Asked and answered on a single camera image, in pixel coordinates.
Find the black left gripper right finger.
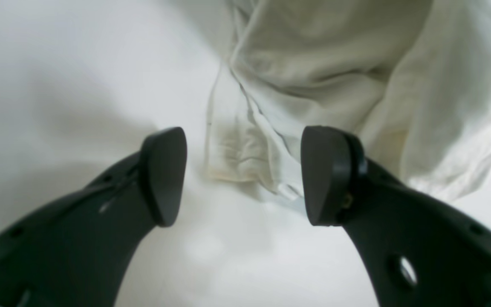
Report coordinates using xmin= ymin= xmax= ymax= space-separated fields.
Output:
xmin=300 ymin=126 xmax=491 ymax=307

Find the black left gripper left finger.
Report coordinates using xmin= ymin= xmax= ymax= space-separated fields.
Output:
xmin=0 ymin=127 xmax=187 ymax=307

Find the white printed T-shirt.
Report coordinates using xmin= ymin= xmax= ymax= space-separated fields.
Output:
xmin=206 ymin=0 xmax=491 ymax=201

